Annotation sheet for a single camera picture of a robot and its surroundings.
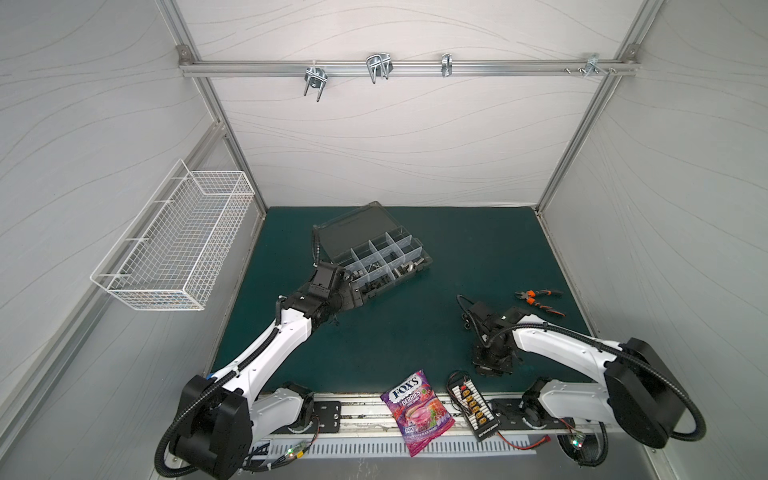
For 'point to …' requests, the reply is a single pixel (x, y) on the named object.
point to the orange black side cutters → (529, 296)
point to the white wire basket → (170, 254)
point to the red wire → (546, 438)
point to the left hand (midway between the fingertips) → (350, 291)
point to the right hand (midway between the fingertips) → (481, 363)
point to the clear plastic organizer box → (372, 247)
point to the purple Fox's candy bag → (419, 414)
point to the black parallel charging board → (472, 404)
